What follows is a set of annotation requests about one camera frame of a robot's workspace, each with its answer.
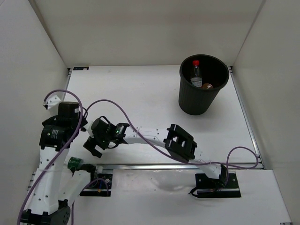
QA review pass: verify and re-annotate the clear bottle green label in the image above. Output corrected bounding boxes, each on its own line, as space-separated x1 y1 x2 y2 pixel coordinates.
67 156 104 173

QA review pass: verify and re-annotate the clear bottle red label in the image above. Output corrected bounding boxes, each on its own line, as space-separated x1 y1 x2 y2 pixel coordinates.
190 60 203 88

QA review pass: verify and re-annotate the orange juice bottle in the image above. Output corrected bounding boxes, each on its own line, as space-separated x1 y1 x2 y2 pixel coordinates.
201 83 214 90

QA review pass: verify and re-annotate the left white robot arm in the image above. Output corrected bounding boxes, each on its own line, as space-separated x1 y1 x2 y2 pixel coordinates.
17 95 98 225

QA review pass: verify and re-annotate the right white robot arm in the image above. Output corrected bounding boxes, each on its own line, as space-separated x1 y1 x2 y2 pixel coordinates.
81 116 228 188

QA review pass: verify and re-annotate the black plastic waste bin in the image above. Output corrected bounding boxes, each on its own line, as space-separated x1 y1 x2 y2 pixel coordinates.
179 54 230 115

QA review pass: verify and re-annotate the small dark label sticker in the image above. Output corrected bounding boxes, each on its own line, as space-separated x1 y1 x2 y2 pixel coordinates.
73 67 89 71

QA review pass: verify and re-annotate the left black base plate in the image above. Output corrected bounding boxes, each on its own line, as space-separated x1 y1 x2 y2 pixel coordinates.
80 170 113 197

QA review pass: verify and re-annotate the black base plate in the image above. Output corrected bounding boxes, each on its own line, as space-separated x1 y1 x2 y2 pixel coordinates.
80 170 113 197
188 173 241 199

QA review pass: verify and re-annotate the aluminium rail front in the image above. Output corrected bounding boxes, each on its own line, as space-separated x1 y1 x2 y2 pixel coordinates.
103 163 265 171

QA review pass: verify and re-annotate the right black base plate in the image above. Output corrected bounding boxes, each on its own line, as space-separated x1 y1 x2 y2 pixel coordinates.
188 173 241 199

